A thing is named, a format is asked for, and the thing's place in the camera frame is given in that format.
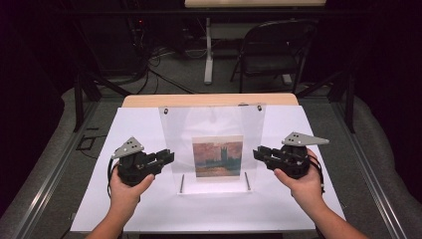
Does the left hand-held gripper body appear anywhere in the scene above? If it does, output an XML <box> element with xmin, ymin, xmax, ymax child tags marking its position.
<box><xmin>111</xmin><ymin>136</ymin><xmax>163</xmax><ymax>187</ymax></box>

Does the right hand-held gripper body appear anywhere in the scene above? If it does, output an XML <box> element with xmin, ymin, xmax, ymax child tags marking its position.
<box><xmin>270</xmin><ymin>131</ymin><xmax>330</xmax><ymax>180</ymax></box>

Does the clear acrylic picture frame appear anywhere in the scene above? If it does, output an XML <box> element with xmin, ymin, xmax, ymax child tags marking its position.
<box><xmin>158</xmin><ymin>104</ymin><xmax>267</xmax><ymax>196</ymax></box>

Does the painting print with white border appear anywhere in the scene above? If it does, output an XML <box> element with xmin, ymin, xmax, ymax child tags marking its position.
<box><xmin>191</xmin><ymin>133</ymin><xmax>245</xmax><ymax>183</ymax></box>

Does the person's right hand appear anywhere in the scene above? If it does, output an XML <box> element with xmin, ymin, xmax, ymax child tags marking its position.
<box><xmin>273</xmin><ymin>148</ymin><xmax>327</xmax><ymax>208</ymax></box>

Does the person's left hand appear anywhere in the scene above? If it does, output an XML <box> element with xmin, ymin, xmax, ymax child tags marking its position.
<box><xmin>108</xmin><ymin>162</ymin><xmax>156</xmax><ymax>212</ymax></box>

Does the white table board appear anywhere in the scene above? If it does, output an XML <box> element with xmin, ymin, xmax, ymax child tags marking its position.
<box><xmin>70</xmin><ymin>105</ymin><xmax>346</xmax><ymax>233</ymax></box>

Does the wooden table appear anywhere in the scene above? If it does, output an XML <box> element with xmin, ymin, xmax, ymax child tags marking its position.
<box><xmin>121</xmin><ymin>93</ymin><xmax>300</xmax><ymax>109</ymax></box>

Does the black metal stand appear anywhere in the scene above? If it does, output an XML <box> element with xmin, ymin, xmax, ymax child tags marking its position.
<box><xmin>73</xmin><ymin>71</ymin><xmax>132</xmax><ymax>132</ymax></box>
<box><xmin>297</xmin><ymin>66</ymin><xmax>356</xmax><ymax>134</ymax></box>

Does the black folding chair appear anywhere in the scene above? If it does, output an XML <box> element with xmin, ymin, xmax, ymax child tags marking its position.
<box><xmin>230</xmin><ymin>19</ymin><xmax>319</xmax><ymax>94</ymax></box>

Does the desk with white legs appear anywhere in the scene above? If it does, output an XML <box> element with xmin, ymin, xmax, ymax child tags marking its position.
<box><xmin>184</xmin><ymin>0</ymin><xmax>327</xmax><ymax>86</ymax></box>

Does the dark equipment with red light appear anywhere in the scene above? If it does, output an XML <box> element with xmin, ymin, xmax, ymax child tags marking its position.
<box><xmin>127</xmin><ymin>16</ymin><xmax>150</xmax><ymax>68</ymax></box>

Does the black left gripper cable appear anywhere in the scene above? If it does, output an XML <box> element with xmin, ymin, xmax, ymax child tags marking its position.
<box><xmin>105</xmin><ymin>157</ymin><xmax>120</xmax><ymax>200</ymax></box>

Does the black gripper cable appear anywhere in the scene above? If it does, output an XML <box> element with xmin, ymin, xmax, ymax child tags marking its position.
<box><xmin>105</xmin><ymin>157</ymin><xmax>120</xmax><ymax>200</ymax></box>
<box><xmin>308</xmin><ymin>153</ymin><xmax>326</xmax><ymax>194</ymax></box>

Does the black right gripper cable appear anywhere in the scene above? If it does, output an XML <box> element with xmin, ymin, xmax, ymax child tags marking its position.
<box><xmin>308</xmin><ymin>153</ymin><xmax>326</xmax><ymax>194</ymax></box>

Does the black floor cable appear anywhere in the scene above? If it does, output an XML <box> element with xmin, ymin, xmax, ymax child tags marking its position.
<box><xmin>135</xmin><ymin>59</ymin><xmax>197</xmax><ymax>96</ymax></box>

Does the aluminium rail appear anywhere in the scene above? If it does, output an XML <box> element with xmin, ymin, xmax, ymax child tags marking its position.
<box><xmin>331</xmin><ymin>99</ymin><xmax>411</xmax><ymax>239</ymax></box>
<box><xmin>11</xmin><ymin>99</ymin><xmax>101</xmax><ymax>239</ymax></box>

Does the white floor cable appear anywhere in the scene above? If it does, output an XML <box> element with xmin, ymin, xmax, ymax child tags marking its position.
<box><xmin>183</xmin><ymin>48</ymin><xmax>208</xmax><ymax>60</ymax></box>

